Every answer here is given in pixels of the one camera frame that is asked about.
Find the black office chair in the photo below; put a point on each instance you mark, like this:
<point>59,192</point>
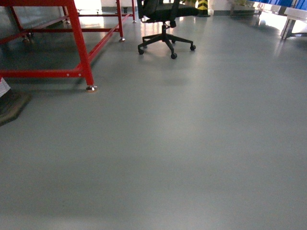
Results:
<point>155,11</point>

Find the yellow black striped post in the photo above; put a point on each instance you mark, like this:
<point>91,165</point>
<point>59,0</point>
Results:
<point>203,8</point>

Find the red metal table frame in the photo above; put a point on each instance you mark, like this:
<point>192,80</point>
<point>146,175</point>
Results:
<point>68,23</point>

